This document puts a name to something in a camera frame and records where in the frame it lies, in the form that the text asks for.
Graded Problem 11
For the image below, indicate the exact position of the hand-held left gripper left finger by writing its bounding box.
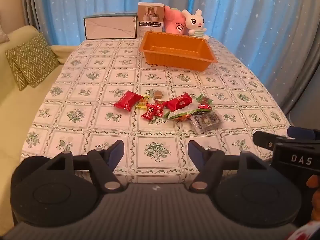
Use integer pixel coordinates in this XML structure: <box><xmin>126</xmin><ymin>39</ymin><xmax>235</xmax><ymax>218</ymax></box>
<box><xmin>46</xmin><ymin>139</ymin><xmax>125</xmax><ymax>193</ymax></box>

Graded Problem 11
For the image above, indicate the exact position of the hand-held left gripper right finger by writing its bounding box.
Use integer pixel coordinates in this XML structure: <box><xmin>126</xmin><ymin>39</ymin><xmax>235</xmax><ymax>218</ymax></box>
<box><xmin>187</xmin><ymin>140</ymin><xmax>270</xmax><ymax>195</ymax></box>

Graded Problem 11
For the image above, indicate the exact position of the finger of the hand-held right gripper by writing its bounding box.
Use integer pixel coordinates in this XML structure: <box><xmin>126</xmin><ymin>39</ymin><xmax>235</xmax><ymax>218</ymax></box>
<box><xmin>287</xmin><ymin>126</ymin><xmax>320</xmax><ymax>140</ymax></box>
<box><xmin>252</xmin><ymin>131</ymin><xmax>288</xmax><ymax>153</ymax></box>

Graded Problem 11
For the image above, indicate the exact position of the clear dark printed snack packet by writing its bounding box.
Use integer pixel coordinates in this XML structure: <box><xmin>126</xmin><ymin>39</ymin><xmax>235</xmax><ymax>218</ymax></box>
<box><xmin>190</xmin><ymin>112</ymin><xmax>222</xmax><ymax>134</ymax></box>

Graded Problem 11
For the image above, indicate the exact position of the green and white snack packet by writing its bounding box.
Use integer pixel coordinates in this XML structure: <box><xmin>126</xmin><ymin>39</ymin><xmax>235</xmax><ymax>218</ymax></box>
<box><xmin>164</xmin><ymin>105</ymin><xmax>213</xmax><ymax>122</ymax></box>

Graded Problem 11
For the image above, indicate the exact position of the red snack packet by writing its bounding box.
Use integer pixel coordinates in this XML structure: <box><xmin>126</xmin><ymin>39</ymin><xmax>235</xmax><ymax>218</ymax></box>
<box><xmin>165</xmin><ymin>92</ymin><xmax>193</xmax><ymax>112</ymax></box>
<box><xmin>113</xmin><ymin>91</ymin><xmax>144</xmax><ymax>112</ymax></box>

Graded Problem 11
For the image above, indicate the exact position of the green candy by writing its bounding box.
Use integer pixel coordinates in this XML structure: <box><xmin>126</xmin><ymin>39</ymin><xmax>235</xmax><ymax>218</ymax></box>
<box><xmin>195</xmin><ymin>93</ymin><xmax>214</xmax><ymax>105</ymax></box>

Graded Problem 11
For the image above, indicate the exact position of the yellow candy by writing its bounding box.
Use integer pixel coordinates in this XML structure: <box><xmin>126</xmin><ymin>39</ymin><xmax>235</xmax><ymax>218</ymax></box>
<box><xmin>136</xmin><ymin>95</ymin><xmax>150</xmax><ymax>109</ymax></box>

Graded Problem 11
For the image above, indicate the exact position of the orange plastic tray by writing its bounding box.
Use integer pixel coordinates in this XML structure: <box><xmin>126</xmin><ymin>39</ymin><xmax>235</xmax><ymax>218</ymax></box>
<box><xmin>139</xmin><ymin>32</ymin><xmax>218</xmax><ymax>72</ymax></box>

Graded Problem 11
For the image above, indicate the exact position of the person's right hand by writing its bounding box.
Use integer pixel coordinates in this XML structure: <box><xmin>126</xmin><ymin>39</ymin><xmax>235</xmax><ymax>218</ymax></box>
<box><xmin>306</xmin><ymin>174</ymin><xmax>320</xmax><ymax>220</ymax></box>

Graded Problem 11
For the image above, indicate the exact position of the floral checked tablecloth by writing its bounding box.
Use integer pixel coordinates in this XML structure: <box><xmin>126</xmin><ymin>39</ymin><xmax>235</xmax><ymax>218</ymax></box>
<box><xmin>21</xmin><ymin>36</ymin><xmax>293</xmax><ymax>183</ymax></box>

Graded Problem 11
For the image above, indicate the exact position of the pale yellow sofa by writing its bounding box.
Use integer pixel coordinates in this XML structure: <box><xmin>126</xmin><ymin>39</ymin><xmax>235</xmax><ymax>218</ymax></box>
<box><xmin>0</xmin><ymin>25</ymin><xmax>78</xmax><ymax>230</ymax></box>

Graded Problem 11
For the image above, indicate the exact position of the grey starry curtain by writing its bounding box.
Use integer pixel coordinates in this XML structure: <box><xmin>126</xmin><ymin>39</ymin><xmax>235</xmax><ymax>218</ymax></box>
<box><xmin>190</xmin><ymin>0</ymin><xmax>320</xmax><ymax>123</ymax></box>
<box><xmin>21</xmin><ymin>0</ymin><xmax>54</xmax><ymax>45</ymax></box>

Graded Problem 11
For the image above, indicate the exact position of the green zigzag cushion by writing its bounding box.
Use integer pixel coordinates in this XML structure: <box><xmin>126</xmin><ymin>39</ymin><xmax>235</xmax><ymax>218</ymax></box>
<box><xmin>19</xmin><ymin>33</ymin><xmax>60</xmax><ymax>88</ymax></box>
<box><xmin>5</xmin><ymin>42</ymin><xmax>28</xmax><ymax>91</ymax></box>

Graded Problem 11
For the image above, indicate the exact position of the large white cardboard box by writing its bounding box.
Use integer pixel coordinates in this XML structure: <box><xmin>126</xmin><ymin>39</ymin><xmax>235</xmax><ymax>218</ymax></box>
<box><xmin>83</xmin><ymin>11</ymin><xmax>139</xmax><ymax>40</ymax></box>

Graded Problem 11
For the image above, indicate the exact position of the white bunny plush toy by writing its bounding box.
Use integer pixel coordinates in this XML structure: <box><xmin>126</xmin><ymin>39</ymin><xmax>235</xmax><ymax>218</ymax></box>
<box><xmin>182</xmin><ymin>9</ymin><xmax>210</xmax><ymax>41</ymax></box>

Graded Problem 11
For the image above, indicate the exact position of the pink plush toy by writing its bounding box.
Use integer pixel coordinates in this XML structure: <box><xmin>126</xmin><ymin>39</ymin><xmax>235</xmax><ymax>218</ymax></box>
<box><xmin>164</xmin><ymin>6</ymin><xmax>188</xmax><ymax>35</ymax></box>

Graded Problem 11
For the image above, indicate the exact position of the small beige product box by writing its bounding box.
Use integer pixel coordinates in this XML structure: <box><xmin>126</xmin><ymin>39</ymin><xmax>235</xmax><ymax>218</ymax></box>
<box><xmin>138</xmin><ymin>2</ymin><xmax>165</xmax><ymax>33</ymax></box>

